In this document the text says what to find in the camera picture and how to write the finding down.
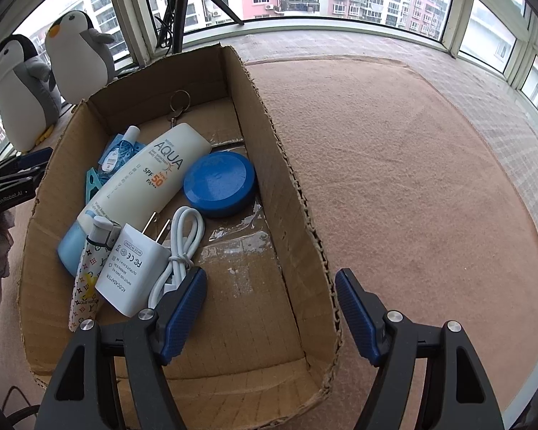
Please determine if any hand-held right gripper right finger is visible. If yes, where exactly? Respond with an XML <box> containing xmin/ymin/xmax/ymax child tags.
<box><xmin>335</xmin><ymin>268</ymin><xmax>505</xmax><ymax>430</ymax></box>

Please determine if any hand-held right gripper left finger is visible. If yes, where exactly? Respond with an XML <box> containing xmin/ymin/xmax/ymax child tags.
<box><xmin>36</xmin><ymin>266</ymin><xmax>208</xmax><ymax>430</ymax></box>

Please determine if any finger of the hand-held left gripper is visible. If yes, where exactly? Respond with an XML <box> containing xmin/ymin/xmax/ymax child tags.
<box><xmin>0</xmin><ymin>147</ymin><xmax>53</xmax><ymax>175</ymax></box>

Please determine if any teal clothes peg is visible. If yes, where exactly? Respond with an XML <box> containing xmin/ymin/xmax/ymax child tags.
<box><xmin>84</xmin><ymin>168</ymin><xmax>106</xmax><ymax>204</ymax></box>

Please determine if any cardboard box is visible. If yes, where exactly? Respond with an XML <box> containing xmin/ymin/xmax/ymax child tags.
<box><xmin>18</xmin><ymin>42</ymin><xmax>344</xmax><ymax>417</ymax></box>

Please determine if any white power adapter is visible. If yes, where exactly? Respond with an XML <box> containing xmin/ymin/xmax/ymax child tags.
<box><xmin>94</xmin><ymin>212</ymin><xmax>173</xmax><ymax>317</ymax></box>

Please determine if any small clear blue bottle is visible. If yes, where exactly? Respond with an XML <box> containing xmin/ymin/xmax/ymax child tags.
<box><xmin>96</xmin><ymin>125</ymin><xmax>142</xmax><ymax>173</ymax></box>

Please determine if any white cable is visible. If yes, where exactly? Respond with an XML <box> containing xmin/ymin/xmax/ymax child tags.
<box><xmin>148</xmin><ymin>206</ymin><xmax>206</xmax><ymax>310</ymax></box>

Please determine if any patterned white tube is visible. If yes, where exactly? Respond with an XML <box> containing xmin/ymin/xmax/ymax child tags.
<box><xmin>67</xmin><ymin>215</ymin><xmax>122</xmax><ymax>332</ymax></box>

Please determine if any blue phone stand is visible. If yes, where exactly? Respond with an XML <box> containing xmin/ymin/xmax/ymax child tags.
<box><xmin>94</xmin><ymin>133</ymin><xmax>146</xmax><ymax>175</ymax></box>

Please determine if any white sunscreen tube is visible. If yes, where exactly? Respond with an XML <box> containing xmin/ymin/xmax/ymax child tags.
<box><xmin>57</xmin><ymin>122</ymin><xmax>213</xmax><ymax>278</ymax></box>

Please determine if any blue round case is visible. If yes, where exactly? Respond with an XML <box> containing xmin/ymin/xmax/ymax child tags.
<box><xmin>183</xmin><ymin>151</ymin><xmax>257</xmax><ymax>218</ymax></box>

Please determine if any metal keyring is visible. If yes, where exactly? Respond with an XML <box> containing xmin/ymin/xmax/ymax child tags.
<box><xmin>168</xmin><ymin>91</ymin><xmax>191</xmax><ymax>133</ymax></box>

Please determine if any large penguin plush toy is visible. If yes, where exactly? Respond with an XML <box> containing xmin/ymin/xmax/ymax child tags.
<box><xmin>0</xmin><ymin>34</ymin><xmax>63</xmax><ymax>152</ymax></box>

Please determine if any small penguin plush toy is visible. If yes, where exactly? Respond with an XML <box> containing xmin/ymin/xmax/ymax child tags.
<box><xmin>45</xmin><ymin>10</ymin><xmax>116</xmax><ymax>105</ymax></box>

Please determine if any brown blanket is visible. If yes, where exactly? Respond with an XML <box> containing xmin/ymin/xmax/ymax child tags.
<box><xmin>0</xmin><ymin>56</ymin><xmax>538</xmax><ymax>430</ymax></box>

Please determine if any black tripod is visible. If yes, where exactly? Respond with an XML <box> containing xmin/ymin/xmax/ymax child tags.
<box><xmin>159</xmin><ymin>0</ymin><xmax>245</xmax><ymax>54</ymax></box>

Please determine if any checkered mat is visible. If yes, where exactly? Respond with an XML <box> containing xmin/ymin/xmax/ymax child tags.
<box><xmin>224</xmin><ymin>27</ymin><xmax>538</xmax><ymax>216</ymax></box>

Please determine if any white window frame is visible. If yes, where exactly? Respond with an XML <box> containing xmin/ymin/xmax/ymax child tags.
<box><xmin>0</xmin><ymin>0</ymin><xmax>538</xmax><ymax>113</ymax></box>

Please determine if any thin black cable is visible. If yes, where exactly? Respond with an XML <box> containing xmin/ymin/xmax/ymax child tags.
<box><xmin>0</xmin><ymin>336</ymin><xmax>43</xmax><ymax>430</ymax></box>

